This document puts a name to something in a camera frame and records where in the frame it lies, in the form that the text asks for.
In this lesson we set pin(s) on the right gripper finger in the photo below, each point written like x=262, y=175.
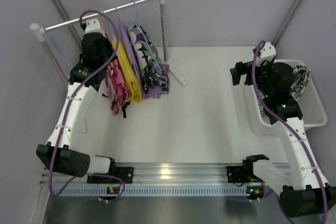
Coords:
x=236, y=74
x=240, y=66

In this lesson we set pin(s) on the yellow trousers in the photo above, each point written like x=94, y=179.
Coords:
x=128, y=73

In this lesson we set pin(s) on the white silver clothes rack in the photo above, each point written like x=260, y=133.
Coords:
x=41, y=33

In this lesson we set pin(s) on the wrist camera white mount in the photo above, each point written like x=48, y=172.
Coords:
x=92, y=26
x=263, y=51

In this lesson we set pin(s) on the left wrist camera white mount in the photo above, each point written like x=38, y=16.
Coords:
x=92, y=26

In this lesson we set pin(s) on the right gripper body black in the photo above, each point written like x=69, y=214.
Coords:
x=238, y=71

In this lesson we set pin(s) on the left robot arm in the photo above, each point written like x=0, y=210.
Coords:
x=62, y=151

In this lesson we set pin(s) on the black white newspaper print trousers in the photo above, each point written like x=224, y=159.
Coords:
x=302, y=76

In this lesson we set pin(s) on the blue hanger with yellow trousers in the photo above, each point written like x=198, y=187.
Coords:
x=125, y=60

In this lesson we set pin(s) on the blue hanger with lilac trousers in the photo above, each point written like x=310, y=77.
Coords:
x=123, y=22

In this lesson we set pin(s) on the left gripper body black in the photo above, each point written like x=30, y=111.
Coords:
x=105, y=60

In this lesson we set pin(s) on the pink wire hanger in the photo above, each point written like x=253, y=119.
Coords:
x=107, y=27

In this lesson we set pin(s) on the purple grey camouflage trousers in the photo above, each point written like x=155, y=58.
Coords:
x=150, y=78

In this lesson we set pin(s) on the white plastic basket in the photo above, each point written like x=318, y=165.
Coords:
x=313, y=113

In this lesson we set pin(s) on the lilac purple trousers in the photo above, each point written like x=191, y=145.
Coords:
x=154, y=94

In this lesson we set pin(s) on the pink camouflage trousers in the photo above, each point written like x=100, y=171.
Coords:
x=117, y=89

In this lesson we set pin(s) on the aluminium mounting rail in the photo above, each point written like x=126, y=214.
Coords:
x=164, y=174

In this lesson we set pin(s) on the grey slotted cable duct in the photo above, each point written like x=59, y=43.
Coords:
x=151, y=191

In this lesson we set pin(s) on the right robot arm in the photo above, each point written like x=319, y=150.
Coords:
x=277, y=85

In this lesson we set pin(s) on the blue hanger with camo trousers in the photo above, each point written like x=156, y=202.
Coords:
x=153, y=57

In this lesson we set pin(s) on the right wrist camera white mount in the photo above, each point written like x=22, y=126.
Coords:
x=263, y=51

